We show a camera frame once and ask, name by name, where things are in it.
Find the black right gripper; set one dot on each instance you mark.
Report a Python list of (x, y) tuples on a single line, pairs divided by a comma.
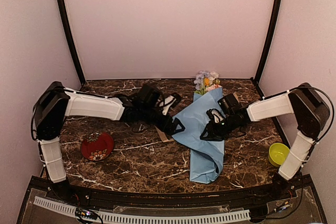
[(213, 135)]

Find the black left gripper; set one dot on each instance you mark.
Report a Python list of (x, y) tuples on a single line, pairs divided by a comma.
[(170, 130)]

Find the beige satin ribbon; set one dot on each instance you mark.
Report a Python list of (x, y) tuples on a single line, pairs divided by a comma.
[(163, 136)]

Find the blue wrapping paper sheet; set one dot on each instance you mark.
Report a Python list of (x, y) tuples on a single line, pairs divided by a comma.
[(206, 157)]

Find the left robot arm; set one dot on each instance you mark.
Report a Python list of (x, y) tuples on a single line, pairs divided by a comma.
[(59, 104)]

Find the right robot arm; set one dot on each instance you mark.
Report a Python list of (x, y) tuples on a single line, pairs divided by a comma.
[(310, 108)]

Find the yellow-green bowl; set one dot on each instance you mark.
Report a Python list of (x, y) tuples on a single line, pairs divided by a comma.
[(277, 154)]

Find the red floral plate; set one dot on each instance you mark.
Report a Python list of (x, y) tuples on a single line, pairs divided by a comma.
[(97, 146)]

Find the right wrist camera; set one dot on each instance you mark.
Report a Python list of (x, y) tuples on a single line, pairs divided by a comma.
[(215, 116)]

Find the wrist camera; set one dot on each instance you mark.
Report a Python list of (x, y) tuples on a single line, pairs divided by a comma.
[(215, 116), (169, 102)]

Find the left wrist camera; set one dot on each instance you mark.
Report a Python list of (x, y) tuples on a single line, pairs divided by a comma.
[(169, 102)]

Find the black front frame rail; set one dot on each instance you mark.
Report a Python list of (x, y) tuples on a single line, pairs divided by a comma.
[(106, 199)]

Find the white slotted cable duct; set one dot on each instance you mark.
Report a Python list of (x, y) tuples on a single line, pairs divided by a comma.
[(144, 215)]

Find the black right corner post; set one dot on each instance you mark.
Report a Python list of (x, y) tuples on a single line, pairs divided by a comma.
[(268, 41)]

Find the black corner post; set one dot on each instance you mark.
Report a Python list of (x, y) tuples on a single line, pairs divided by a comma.
[(70, 41), (268, 41)]

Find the black left corner post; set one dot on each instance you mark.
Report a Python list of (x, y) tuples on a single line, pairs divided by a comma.
[(70, 41)]

